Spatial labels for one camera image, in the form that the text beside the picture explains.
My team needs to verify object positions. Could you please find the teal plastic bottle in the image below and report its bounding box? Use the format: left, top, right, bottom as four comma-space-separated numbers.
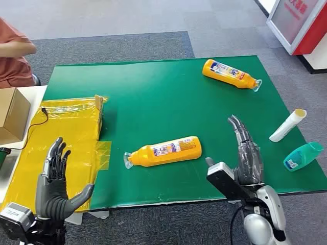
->
282, 141, 325, 173

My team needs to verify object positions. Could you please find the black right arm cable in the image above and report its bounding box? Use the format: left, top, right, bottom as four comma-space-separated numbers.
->
230, 205, 245, 245

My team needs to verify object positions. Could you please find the red and white sign stand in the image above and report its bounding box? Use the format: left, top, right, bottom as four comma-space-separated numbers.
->
266, 0, 327, 57

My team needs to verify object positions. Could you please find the green table mat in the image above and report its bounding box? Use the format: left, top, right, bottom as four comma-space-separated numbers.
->
43, 55, 327, 211

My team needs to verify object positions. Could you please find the white platform with black edge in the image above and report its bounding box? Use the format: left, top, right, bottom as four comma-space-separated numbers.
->
298, 33, 327, 75

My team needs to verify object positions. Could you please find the orange bottle with clear cap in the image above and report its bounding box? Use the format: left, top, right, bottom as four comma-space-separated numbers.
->
123, 136, 202, 170
202, 59, 263, 93

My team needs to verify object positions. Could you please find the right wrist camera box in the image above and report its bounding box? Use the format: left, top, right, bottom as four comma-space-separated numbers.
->
206, 161, 247, 201

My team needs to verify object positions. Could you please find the white side table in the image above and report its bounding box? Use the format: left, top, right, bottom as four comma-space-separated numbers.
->
0, 85, 48, 204

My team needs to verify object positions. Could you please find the person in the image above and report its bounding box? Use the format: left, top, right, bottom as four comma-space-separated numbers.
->
0, 17, 42, 89

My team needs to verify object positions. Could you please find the white paper sheet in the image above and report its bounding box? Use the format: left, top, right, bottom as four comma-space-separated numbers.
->
64, 210, 110, 226

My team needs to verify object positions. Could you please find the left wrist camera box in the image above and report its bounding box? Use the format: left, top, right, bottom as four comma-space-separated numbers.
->
0, 202, 34, 243

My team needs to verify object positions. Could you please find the dark green object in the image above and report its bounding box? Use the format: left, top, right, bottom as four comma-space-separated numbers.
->
0, 147, 11, 170

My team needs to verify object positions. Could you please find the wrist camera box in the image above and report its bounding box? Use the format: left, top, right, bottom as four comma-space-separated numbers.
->
206, 161, 247, 201
0, 202, 34, 243

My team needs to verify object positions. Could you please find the brown cardboard box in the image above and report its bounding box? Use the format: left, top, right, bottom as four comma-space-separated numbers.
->
0, 87, 31, 145

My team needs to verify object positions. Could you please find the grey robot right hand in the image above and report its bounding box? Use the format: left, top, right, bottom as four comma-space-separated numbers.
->
205, 114, 265, 187

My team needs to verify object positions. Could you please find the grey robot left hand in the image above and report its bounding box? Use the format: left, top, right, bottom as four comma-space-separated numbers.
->
35, 136, 95, 222

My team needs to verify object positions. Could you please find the thin black cable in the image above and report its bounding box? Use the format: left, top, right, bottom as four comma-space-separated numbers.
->
10, 107, 49, 152

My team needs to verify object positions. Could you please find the white tube bottle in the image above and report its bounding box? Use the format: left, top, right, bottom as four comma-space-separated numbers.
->
268, 108, 307, 143

